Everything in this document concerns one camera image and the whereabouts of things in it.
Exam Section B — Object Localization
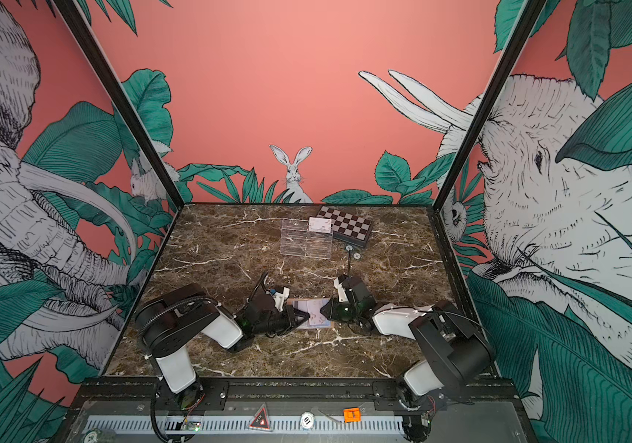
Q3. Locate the red warning triangle sticker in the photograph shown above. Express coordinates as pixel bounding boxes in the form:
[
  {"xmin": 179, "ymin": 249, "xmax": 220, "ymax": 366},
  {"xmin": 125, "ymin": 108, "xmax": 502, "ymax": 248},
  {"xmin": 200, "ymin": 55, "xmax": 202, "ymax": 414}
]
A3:
[{"xmin": 249, "ymin": 403, "xmax": 273, "ymax": 432}]

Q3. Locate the white round button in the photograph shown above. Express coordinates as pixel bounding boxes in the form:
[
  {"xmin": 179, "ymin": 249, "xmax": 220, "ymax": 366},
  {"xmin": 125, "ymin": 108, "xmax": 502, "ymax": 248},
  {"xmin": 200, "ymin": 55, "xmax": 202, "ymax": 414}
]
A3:
[{"xmin": 299, "ymin": 412, "xmax": 315, "ymax": 430}]

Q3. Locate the left black frame post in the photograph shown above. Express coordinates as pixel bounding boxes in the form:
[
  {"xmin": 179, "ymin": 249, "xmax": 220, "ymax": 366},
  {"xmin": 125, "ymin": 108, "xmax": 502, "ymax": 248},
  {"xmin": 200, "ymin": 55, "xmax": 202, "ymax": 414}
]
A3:
[{"xmin": 53, "ymin": 0, "xmax": 185, "ymax": 210}]

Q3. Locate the right black frame post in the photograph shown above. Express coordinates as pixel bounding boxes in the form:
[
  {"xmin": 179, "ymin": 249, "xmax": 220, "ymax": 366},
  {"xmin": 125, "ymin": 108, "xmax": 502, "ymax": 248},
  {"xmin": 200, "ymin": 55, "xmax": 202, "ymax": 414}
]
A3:
[{"xmin": 433, "ymin": 0, "xmax": 546, "ymax": 213}]

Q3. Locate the clear acrylic organizer box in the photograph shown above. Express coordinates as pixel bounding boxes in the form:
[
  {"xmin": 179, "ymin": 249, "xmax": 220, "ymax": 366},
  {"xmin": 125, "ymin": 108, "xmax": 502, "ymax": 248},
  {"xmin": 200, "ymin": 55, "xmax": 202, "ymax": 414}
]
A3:
[{"xmin": 280, "ymin": 219, "xmax": 332, "ymax": 260}]

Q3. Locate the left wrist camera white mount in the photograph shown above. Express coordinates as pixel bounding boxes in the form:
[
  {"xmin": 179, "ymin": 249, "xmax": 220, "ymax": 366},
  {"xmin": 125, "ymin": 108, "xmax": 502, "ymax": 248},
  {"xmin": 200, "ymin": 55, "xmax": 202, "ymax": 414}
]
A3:
[{"xmin": 270, "ymin": 287, "xmax": 290, "ymax": 312}]

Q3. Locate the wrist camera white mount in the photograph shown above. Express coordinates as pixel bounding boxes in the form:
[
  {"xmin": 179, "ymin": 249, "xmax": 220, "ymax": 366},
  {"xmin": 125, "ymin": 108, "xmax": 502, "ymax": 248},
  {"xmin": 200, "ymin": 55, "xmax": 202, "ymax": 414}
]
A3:
[
  {"xmin": 270, "ymin": 287, "xmax": 290, "ymax": 312},
  {"xmin": 334, "ymin": 275, "xmax": 349, "ymax": 303}
]

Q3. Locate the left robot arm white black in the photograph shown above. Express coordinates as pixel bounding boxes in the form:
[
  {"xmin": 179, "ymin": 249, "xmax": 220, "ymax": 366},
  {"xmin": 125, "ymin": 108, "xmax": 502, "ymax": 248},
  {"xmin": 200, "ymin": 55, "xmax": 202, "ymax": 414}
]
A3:
[{"xmin": 135, "ymin": 277, "xmax": 310, "ymax": 394}]

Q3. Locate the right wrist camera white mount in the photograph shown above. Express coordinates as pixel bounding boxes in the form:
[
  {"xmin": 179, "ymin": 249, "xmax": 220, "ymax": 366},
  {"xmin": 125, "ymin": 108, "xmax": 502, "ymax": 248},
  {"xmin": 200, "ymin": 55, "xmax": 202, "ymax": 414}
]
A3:
[{"xmin": 334, "ymin": 275, "xmax": 349, "ymax": 303}]

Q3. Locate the orange tag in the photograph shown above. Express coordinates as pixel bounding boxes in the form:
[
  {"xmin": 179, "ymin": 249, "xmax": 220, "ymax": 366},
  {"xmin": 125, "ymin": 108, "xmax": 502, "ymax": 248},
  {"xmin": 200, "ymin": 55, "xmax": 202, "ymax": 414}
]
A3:
[{"xmin": 343, "ymin": 407, "xmax": 362, "ymax": 424}]

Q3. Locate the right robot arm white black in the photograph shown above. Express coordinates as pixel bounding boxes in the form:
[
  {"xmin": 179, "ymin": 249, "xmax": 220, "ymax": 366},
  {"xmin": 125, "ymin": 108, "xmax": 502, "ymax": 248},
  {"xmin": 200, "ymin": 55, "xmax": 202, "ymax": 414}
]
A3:
[{"xmin": 321, "ymin": 275, "xmax": 496, "ymax": 411}]

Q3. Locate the folded checkered chess board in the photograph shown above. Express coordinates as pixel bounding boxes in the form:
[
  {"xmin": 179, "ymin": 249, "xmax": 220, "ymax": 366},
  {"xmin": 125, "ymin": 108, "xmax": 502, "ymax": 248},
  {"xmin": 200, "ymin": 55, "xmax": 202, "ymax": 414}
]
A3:
[{"xmin": 316, "ymin": 206, "xmax": 373, "ymax": 248}]

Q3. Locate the black frame post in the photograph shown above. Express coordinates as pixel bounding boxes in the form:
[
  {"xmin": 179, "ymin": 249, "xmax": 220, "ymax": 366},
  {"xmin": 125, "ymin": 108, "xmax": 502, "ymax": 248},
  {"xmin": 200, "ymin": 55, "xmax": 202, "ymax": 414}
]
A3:
[
  {"xmin": 433, "ymin": 0, "xmax": 546, "ymax": 213},
  {"xmin": 53, "ymin": 0, "xmax": 185, "ymax": 210}
]

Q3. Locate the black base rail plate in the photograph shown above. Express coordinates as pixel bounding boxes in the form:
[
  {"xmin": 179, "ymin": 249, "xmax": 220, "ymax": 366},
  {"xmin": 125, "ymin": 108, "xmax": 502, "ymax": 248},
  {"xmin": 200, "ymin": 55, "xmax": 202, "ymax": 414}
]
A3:
[{"xmin": 69, "ymin": 377, "xmax": 524, "ymax": 413}]

